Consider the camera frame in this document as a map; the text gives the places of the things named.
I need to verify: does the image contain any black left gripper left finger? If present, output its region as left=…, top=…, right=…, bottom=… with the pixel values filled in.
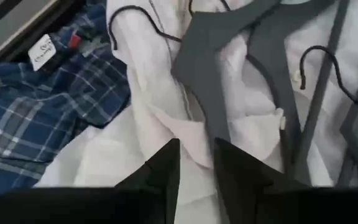
left=0, top=139, right=181, bottom=224

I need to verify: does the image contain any white shirt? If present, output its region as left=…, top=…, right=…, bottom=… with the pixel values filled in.
left=34, top=90, right=335, bottom=224

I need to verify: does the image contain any blue plaid shirt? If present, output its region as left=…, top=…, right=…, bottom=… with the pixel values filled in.
left=0, top=0, right=132, bottom=215

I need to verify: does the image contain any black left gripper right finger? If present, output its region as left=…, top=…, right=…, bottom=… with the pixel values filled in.
left=214, top=138, right=358, bottom=224

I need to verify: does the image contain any pink shirt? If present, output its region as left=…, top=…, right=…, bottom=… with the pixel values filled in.
left=107, top=0, right=358, bottom=187

